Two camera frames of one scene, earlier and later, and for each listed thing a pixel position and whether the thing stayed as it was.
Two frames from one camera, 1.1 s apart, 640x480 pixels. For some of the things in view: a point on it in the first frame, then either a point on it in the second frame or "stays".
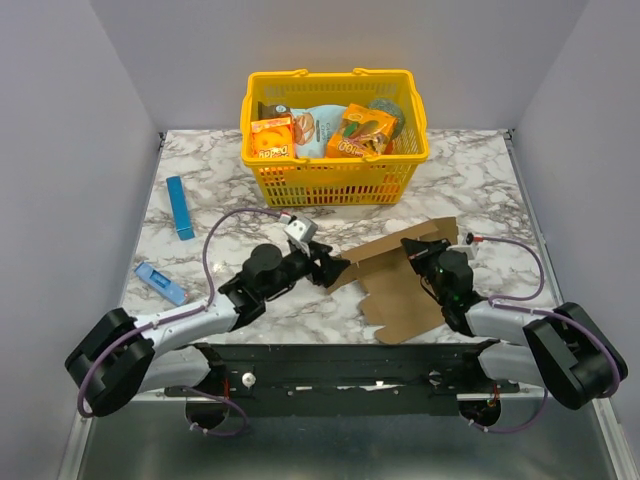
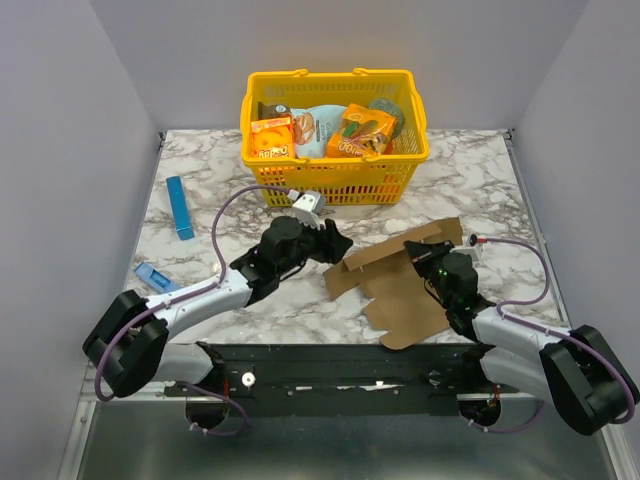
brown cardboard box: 397,297 stays
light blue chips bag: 314,127 stays
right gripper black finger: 420,252 stays
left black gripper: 330,266 → 332,246
